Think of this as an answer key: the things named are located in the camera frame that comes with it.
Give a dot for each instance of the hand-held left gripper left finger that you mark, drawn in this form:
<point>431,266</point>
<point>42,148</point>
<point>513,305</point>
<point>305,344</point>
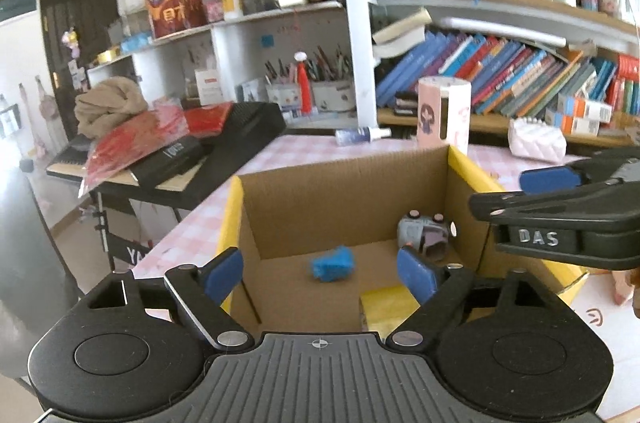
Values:
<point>222,275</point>

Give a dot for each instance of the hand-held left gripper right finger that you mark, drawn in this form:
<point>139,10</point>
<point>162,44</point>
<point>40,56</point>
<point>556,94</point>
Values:
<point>415,275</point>

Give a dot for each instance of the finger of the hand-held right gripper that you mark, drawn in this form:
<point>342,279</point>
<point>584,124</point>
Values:
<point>550,205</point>
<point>550,180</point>

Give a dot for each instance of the grey toy car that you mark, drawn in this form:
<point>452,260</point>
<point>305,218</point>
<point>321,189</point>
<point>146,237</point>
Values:
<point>425,233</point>

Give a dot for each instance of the yellow sponge block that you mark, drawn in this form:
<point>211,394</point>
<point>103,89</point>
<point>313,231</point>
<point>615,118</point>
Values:
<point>385,308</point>

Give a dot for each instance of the small teal plastic toy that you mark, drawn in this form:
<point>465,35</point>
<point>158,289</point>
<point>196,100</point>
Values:
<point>330,264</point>

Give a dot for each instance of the yellow cardboard box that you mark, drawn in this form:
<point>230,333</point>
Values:
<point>325,203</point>

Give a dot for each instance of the white quilted pouch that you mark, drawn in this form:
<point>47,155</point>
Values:
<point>535,143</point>

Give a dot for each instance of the orange blue white box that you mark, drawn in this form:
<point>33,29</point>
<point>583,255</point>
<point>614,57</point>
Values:
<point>575,125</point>
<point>587,108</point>

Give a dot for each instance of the black keyboard stand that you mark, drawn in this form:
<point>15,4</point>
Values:
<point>115,233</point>

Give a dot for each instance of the row of colourful books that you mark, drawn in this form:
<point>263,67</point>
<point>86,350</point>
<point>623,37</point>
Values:
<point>500,73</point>

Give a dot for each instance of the red book set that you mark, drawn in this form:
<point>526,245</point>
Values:
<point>627,83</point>

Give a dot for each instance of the pink cylindrical container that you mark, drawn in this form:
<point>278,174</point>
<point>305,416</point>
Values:
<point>445,113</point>

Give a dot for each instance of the long black box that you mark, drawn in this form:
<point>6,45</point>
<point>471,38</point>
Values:
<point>170,158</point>

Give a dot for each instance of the black electronic keyboard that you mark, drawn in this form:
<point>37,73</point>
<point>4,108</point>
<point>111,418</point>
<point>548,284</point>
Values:
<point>245,133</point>

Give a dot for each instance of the clear spray bottle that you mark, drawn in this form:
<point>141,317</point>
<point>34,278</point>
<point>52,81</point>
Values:
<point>357,136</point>

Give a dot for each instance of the red folded paper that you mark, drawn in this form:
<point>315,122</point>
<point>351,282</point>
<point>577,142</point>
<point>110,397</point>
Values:
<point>210,118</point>

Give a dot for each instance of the rolled white paper tube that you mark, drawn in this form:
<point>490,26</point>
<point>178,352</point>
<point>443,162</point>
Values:
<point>500,30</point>

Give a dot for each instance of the red plastic bag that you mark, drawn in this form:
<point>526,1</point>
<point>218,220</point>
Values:
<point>130,138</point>

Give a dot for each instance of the white pen holder with pens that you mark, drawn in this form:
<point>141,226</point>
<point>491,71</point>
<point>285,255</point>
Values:
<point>282,95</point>
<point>332,95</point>

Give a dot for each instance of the white red card box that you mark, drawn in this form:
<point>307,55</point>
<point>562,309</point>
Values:
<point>209,85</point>

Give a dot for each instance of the brown bundled cloth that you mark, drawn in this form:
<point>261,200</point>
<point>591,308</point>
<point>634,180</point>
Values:
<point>110,105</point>

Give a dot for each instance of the thick open book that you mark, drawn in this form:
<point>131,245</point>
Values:
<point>400,35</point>

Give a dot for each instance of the white bookshelf unit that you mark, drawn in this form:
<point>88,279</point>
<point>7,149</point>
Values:
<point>357,53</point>

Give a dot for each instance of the hanging tote bag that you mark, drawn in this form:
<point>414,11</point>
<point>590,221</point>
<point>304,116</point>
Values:
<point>48,103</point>

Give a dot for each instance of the dark wooden door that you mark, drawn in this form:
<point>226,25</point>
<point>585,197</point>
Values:
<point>75,3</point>

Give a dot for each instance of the green wall panel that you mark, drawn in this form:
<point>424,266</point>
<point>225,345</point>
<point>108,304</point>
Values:
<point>17,8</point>

